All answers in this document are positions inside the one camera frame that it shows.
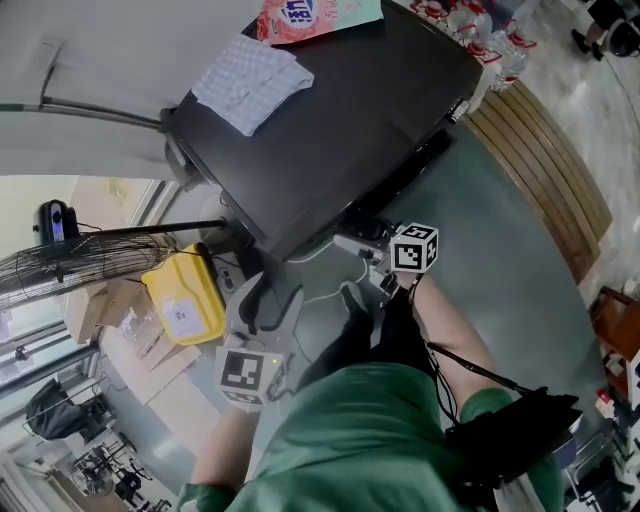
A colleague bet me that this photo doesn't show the green shirt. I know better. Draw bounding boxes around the green shirt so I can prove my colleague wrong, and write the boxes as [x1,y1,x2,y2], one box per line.
[174,362,566,512]

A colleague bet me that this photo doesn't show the black trousers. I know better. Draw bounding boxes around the black trousers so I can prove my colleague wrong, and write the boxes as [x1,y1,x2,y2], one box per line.
[294,292,441,391]

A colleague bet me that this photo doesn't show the pink printed bag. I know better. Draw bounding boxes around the pink printed bag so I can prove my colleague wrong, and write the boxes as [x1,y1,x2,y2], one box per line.
[256,0,385,47]

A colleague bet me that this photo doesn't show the brown cardboard box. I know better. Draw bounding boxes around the brown cardboard box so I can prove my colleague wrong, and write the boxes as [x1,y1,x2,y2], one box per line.
[102,324,204,406]
[64,278,156,346]

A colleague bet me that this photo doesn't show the black cable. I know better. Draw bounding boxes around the black cable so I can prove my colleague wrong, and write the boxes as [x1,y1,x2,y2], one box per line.
[407,279,531,436]

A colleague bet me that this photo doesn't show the white waffle cloth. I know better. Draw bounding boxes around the white waffle cloth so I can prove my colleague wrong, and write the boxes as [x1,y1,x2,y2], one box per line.
[191,33,316,137]

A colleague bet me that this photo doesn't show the person's left forearm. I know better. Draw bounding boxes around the person's left forearm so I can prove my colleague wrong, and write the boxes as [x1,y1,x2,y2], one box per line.
[191,405,264,494]

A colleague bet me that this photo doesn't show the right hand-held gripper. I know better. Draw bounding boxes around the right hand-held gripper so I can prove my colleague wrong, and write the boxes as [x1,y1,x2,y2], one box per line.
[332,213,440,301]

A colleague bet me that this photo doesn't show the black bag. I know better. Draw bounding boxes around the black bag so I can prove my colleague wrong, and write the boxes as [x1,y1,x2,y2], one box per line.
[24,377,109,441]

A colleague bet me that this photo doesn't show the person's right forearm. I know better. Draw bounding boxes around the person's right forearm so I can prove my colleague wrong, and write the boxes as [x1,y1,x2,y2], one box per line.
[407,273,501,406]

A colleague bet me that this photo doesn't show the black table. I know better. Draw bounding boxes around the black table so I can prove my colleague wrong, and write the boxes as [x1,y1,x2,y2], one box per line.
[162,0,486,261]

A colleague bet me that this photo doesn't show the yellow plastic bin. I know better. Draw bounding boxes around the yellow plastic bin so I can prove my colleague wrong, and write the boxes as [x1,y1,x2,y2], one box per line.
[141,243,227,346]

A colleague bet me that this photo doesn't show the black waist pack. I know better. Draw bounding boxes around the black waist pack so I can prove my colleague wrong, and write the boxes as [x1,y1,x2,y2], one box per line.
[443,385,585,494]

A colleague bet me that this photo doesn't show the pack of water bottles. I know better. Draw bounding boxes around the pack of water bottles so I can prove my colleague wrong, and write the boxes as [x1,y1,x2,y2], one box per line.
[409,0,539,94]

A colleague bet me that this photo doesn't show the grey wall pipe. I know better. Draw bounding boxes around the grey wall pipe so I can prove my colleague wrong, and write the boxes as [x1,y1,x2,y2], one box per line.
[0,97,169,132]

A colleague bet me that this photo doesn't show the grey shoe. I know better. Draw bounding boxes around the grey shoe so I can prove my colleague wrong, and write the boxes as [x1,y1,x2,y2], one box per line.
[339,280,370,315]

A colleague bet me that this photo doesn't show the wooden slatted platform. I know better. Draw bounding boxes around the wooden slatted platform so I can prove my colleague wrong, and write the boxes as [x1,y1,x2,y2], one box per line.
[464,79,614,286]

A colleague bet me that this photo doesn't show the black pedestal fan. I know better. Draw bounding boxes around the black pedestal fan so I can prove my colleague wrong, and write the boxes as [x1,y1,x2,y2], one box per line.
[0,198,241,312]

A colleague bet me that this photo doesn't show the brown wooden chair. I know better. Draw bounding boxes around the brown wooden chair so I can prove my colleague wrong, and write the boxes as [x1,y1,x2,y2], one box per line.
[589,284,640,362]

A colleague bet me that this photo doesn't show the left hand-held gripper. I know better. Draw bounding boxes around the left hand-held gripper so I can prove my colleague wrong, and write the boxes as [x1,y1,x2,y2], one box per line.
[213,272,307,414]

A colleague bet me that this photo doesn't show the white cable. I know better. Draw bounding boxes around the white cable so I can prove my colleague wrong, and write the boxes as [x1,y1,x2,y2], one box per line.
[288,238,370,305]

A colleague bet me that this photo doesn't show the white power strip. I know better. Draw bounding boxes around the white power strip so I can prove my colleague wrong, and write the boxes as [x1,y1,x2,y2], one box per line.
[214,249,251,296]

